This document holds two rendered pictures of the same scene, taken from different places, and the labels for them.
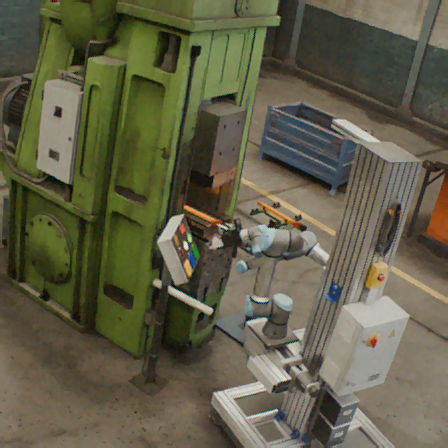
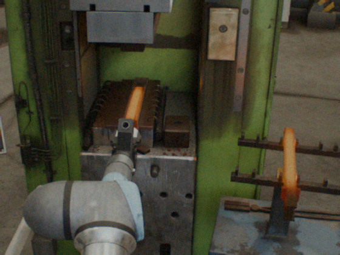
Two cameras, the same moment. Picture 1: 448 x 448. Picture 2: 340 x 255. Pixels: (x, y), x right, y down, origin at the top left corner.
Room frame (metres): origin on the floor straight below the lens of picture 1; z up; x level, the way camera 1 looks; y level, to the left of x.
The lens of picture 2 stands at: (3.50, -1.48, 1.69)
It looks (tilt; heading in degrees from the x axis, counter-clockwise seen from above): 27 degrees down; 58
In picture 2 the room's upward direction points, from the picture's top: 1 degrees clockwise
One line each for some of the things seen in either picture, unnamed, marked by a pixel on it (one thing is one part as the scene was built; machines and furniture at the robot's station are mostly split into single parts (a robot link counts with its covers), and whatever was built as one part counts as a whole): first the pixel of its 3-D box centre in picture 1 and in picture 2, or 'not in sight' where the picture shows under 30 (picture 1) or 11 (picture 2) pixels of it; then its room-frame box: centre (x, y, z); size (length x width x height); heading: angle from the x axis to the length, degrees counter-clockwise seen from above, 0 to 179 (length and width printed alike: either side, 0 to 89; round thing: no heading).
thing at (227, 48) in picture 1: (198, 52); not in sight; (4.34, 0.05, 2.06); 0.44 x 0.41 x 0.47; 56
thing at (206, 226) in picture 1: (187, 216); (129, 108); (4.22, -0.05, 0.96); 0.42 x 0.20 x 0.09; 56
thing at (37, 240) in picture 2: (151, 316); (44, 244); (3.87, 0.08, 0.36); 0.09 x 0.07 x 0.12; 146
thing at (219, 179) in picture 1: (195, 166); (128, 11); (4.22, -0.05, 1.32); 0.42 x 0.20 x 0.10; 56
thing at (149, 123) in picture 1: (145, 193); (59, 44); (4.06, 0.24, 1.15); 0.44 x 0.26 x 2.30; 56
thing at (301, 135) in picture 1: (316, 143); not in sight; (8.05, -1.51, 0.36); 1.20 x 0.80 x 0.72; 51
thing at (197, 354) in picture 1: (194, 347); not in sight; (4.07, -0.26, 0.01); 0.58 x 0.39 x 0.01; 146
